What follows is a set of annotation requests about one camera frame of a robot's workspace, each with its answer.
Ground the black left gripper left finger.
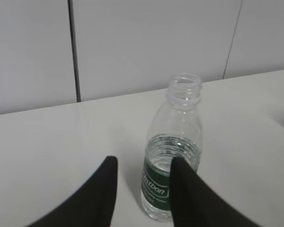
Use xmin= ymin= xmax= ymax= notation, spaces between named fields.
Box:
xmin=30 ymin=156 xmax=118 ymax=227

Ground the clear green-label water bottle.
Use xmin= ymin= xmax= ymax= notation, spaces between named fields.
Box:
xmin=141 ymin=73 xmax=203 ymax=222

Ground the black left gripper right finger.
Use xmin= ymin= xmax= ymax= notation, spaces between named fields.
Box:
xmin=169 ymin=157 xmax=258 ymax=227

